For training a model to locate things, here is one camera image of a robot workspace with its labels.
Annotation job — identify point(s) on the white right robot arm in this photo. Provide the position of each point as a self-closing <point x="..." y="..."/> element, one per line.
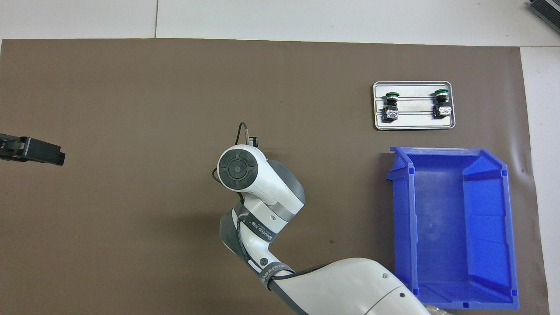
<point x="262" y="183"/>

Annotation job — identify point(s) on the brown table mat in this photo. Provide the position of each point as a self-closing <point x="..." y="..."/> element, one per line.
<point x="131" y="87"/>

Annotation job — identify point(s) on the grey ribbed device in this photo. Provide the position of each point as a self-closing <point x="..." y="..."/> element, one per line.
<point x="549" y="11"/>

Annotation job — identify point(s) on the grey metal tray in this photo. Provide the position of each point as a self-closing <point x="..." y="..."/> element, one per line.
<point x="415" y="105"/>

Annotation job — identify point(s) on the green push button switch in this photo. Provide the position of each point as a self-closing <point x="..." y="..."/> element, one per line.
<point x="442" y="107"/>
<point x="390" y="105"/>

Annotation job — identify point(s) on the blue plastic storage bin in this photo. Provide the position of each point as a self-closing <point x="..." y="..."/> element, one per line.
<point x="455" y="227"/>

